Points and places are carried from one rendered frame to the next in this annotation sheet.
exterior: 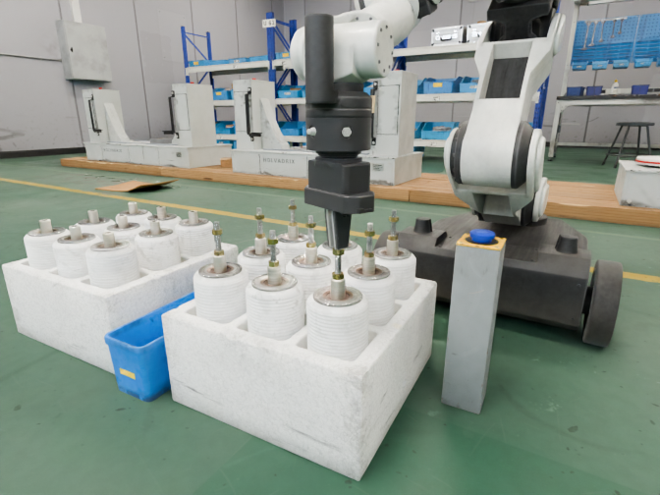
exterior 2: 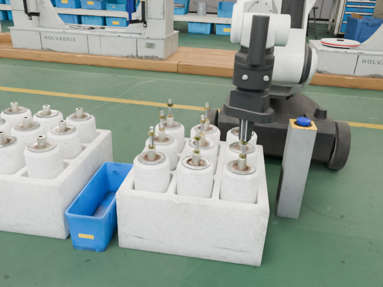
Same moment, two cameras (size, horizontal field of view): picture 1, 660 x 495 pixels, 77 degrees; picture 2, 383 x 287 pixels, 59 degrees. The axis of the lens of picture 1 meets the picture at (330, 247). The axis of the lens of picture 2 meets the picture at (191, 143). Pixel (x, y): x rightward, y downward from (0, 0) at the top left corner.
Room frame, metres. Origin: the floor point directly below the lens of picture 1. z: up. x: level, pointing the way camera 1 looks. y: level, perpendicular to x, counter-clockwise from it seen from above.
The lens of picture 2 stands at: (-0.08, 0.39, 0.67)
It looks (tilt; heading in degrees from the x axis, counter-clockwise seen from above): 25 degrees down; 339
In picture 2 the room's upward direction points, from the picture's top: 3 degrees clockwise
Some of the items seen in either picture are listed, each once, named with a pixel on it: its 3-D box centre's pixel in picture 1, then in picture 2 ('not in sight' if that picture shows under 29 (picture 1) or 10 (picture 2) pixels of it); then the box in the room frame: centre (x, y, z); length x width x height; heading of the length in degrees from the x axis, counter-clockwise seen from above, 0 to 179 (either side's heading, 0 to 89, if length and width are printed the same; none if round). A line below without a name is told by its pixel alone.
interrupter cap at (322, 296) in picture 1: (338, 296); (241, 167); (0.58, -0.01, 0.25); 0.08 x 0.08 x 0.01
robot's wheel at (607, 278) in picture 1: (601, 302); (337, 145); (0.88, -0.63, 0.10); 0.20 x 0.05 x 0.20; 149
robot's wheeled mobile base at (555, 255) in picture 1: (503, 227); (273, 100); (1.23, -0.53, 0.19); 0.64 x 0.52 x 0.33; 149
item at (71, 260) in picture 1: (83, 276); (8, 170); (0.90, 0.57, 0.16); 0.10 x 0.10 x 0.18
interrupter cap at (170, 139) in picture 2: (261, 252); (161, 139); (0.80, 0.14, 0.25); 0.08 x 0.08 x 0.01
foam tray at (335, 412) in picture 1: (312, 337); (198, 190); (0.74, 0.04, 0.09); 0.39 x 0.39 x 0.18; 62
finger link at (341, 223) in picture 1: (343, 228); (251, 129); (0.57, -0.02, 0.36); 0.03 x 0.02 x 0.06; 128
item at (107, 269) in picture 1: (116, 285); (47, 175); (0.84, 0.47, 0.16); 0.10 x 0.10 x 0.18
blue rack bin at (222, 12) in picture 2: not in sight; (230, 9); (5.08, -2.17, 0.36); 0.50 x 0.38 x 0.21; 149
